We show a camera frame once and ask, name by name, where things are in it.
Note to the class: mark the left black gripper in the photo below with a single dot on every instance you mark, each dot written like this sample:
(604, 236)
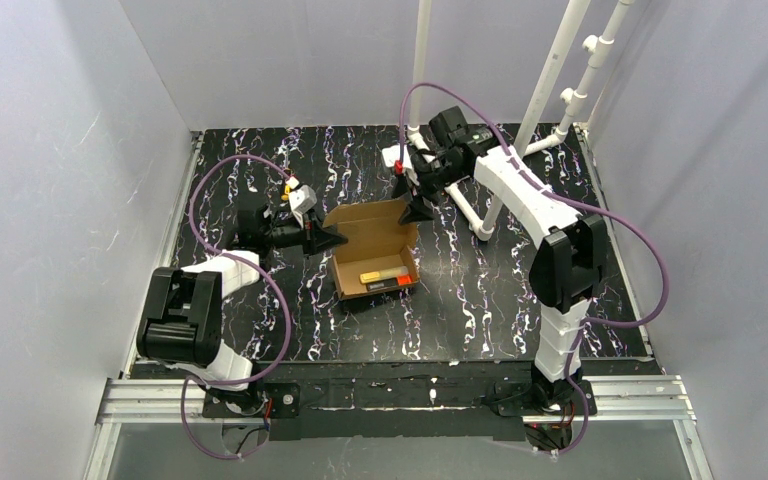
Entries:
(306, 232)

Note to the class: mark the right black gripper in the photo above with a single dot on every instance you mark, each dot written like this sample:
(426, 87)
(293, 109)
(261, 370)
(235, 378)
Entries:
(414, 187)

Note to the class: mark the brown cardboard box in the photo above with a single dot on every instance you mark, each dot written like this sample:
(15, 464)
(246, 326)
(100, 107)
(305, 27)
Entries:
(376, 240)

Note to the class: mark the yellow white marker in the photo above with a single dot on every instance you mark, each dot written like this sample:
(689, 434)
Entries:
(383, 274)

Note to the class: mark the orange black marker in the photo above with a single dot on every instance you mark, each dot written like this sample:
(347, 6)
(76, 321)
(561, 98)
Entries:
(388, 283)

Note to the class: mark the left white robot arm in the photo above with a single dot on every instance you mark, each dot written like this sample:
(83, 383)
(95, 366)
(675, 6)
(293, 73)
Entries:
(181, 321)

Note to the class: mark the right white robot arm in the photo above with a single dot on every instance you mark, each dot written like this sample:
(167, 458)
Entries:
(568, 268)

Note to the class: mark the yellow black screwdriver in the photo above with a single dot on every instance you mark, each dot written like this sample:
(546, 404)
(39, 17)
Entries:
(286, 193)

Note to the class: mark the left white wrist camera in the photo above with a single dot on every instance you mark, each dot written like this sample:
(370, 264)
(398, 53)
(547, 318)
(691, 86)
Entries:
(302, 199)

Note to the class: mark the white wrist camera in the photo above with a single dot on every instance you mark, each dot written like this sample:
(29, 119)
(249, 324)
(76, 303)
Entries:
(302, 199)
(397, 160)

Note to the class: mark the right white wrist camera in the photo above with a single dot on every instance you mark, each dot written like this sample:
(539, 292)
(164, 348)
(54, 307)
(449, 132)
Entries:
(397, 160)

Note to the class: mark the white PVC pipe frame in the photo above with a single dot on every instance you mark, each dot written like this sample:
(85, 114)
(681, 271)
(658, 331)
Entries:
(598, 48)

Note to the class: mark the aluminium base frame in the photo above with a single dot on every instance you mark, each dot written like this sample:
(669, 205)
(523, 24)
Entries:
(399, 385)

